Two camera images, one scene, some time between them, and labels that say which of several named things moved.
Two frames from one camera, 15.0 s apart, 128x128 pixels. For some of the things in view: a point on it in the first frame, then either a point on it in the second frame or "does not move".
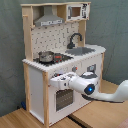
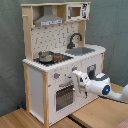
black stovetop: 58,58 does not move
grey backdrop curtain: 107,27 does not move
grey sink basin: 79,51 does not move
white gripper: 61,81 → 82,81
